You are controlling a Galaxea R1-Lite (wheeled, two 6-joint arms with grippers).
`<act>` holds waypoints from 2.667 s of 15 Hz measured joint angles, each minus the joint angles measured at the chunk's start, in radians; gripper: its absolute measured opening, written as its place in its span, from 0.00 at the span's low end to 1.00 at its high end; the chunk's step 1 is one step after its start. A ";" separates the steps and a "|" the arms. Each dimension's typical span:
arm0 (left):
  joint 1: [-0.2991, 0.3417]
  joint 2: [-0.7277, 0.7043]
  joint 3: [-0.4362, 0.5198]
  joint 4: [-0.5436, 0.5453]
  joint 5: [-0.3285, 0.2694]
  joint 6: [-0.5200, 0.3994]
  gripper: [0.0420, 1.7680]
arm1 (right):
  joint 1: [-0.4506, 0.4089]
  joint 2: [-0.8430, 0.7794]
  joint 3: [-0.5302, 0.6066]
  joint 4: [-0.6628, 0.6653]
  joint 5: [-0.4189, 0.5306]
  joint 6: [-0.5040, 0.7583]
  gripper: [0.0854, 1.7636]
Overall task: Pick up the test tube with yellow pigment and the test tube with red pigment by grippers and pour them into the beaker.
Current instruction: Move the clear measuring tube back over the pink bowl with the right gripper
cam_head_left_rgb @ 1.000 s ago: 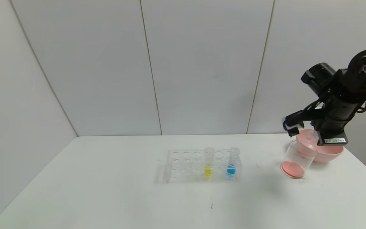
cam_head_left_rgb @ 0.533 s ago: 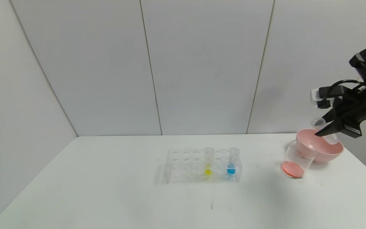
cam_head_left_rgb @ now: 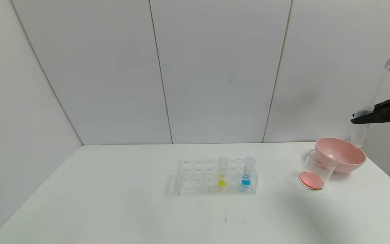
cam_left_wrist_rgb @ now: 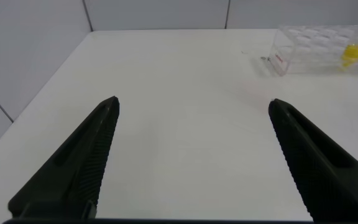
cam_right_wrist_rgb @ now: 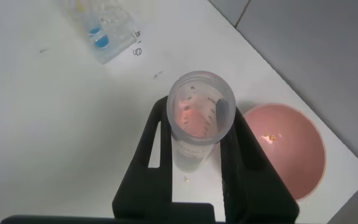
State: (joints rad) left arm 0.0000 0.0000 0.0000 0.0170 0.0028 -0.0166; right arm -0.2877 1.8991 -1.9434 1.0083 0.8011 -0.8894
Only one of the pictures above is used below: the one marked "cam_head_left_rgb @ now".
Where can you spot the test tube with blue pigment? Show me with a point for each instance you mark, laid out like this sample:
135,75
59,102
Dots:
246,181

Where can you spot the test tube with red pigment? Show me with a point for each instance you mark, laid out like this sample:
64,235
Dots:
360,134

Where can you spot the clear plastic test tube rack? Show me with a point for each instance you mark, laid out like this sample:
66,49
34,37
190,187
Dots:
198,176

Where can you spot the clear plastic beaker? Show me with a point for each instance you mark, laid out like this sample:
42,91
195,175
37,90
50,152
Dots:
313,178

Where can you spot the pink bowl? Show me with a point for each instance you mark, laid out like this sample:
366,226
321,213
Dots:
347,157

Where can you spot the test tube with yellow pigment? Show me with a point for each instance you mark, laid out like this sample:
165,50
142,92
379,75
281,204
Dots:
222,181

